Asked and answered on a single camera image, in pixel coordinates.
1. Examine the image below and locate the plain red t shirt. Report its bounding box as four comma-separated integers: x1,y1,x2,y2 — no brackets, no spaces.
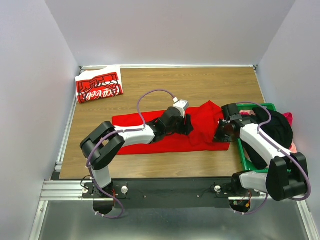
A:
118,100,230,155

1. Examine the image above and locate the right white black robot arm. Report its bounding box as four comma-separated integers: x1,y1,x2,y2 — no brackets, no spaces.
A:
213,103,312,202

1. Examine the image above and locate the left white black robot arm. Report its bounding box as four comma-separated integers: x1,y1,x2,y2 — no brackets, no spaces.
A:
79,106,194,198

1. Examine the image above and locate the green plastic bin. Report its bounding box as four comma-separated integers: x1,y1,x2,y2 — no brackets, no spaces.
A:
236,103,277,173

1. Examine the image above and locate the black shirt in bin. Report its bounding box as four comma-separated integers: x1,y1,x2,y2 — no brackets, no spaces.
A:
241,107,293,170

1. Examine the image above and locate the light pink shirt in bin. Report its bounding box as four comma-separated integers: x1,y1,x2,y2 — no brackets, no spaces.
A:
289,143,298,153

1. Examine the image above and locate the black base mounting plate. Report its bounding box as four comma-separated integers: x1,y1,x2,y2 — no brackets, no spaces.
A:
82,176,266,210

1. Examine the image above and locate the folded red white printed shirt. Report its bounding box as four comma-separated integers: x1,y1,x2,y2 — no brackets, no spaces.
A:
75,65,124,104

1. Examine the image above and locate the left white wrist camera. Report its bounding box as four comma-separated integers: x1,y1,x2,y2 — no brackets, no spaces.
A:
173,97,189,118

